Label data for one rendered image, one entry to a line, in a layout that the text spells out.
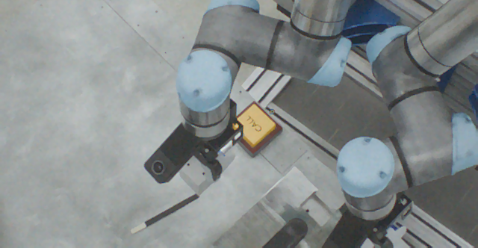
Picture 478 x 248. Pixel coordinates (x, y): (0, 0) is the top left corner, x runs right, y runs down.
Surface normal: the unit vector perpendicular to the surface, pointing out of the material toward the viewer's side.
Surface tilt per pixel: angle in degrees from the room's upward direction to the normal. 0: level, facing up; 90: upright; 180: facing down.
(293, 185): 0
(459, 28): 59
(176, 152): 32
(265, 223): 2
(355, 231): 38
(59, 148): 0
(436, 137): 10
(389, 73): 53
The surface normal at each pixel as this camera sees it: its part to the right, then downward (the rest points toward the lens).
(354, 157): -0.18, -0.39
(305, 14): -0.63, 0.33
